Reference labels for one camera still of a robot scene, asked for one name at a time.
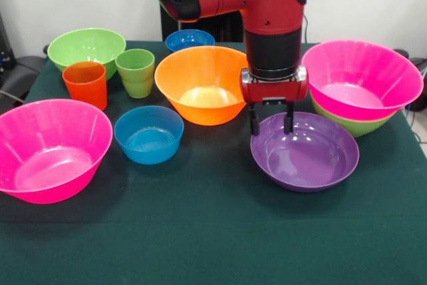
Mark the pink plastic bowl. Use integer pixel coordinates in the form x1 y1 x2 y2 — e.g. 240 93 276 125
300 39 424 121
0 98 114 205

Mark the orange-red plastic cup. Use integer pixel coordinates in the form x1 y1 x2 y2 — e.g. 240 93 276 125
61 61 108 111

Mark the translucent blue bowl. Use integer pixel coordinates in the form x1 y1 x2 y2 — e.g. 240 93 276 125
113 105 185 166

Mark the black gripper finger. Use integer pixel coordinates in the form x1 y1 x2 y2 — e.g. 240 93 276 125
283 101 295 135
247 103 260 136

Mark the grey cable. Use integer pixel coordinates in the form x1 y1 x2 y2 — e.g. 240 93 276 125
0 89 26 104

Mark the purple plastic bowl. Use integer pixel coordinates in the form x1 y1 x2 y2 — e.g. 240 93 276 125
250 111 360 193

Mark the dark green tablecloth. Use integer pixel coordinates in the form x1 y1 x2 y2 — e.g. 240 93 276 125
0 40 427 285

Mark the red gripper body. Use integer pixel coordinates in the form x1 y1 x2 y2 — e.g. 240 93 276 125
240 77 310 105

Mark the black equipment box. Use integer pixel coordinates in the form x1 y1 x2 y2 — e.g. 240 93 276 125
0 11 16 79

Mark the dark blue bowl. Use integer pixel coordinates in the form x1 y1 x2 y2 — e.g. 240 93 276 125
165 29 216 53

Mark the orange plastic bowl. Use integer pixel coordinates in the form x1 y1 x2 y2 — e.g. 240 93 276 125
154 45 250 127

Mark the green plastic cup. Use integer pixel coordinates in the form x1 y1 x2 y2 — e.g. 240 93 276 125
115 48 155 99

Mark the green plastic bowl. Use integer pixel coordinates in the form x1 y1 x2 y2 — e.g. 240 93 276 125
47 27 127 81
312 96 401 138

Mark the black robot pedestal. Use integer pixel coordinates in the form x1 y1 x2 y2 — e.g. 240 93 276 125
153 0 247 44

